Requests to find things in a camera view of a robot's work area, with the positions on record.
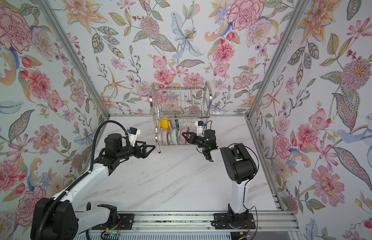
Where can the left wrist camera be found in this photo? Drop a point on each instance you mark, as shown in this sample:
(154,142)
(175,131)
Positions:
(133,133)

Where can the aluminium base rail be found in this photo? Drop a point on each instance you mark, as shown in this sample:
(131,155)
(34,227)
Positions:
(266,221)

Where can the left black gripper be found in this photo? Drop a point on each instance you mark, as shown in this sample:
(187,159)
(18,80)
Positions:
(143,154)

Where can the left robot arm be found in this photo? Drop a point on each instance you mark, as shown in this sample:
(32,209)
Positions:
(56,218)

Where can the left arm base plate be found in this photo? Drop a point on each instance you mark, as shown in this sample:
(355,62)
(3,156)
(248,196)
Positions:
(122,222)

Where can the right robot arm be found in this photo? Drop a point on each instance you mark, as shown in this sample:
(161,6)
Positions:
(241,165)

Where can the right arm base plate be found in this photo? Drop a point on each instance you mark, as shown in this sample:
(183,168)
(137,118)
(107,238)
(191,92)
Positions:
(225,221)

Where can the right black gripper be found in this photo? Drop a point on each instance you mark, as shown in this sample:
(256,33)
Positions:
(193,139)

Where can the steel two-tier dish rack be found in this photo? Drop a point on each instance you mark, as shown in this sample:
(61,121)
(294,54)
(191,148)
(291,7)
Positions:
(187,104)

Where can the green glass bowl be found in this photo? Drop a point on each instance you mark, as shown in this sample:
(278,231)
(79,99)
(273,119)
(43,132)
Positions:
(174,137)

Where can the pink glass bowl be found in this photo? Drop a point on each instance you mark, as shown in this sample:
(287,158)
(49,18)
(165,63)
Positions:
(164,137)

